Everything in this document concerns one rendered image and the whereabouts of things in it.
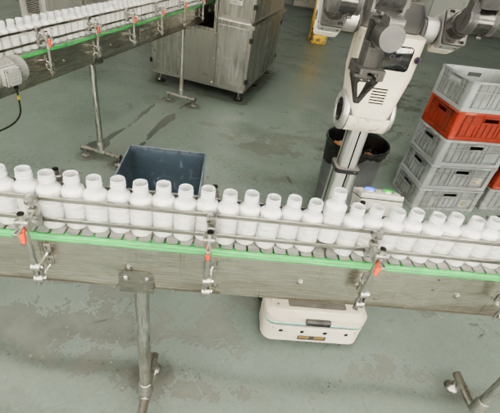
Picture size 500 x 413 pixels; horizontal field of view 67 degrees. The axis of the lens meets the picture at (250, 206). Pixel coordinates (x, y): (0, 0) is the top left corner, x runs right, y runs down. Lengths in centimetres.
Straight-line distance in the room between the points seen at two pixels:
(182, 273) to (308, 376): 112
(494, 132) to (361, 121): 197
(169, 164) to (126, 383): 101
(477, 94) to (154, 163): 232
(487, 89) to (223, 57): 276
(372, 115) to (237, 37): 316
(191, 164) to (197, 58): 326
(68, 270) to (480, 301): 126
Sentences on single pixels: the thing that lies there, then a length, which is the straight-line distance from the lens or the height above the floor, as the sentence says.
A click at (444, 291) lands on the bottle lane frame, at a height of 92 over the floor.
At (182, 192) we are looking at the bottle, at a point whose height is 116.
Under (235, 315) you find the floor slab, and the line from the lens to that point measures 217.
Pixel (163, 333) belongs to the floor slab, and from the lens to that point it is 209.
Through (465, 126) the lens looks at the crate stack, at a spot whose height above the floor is 78.
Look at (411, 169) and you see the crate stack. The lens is 352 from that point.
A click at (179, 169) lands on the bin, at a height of 86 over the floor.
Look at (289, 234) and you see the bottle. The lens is 105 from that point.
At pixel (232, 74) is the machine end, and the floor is 31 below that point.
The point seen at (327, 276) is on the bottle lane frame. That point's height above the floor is 94.
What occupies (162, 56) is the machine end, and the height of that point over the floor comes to 33.
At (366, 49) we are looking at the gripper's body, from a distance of 101.
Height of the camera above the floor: 172
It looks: 36 degrees down
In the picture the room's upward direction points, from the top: 10 degrees clockwise
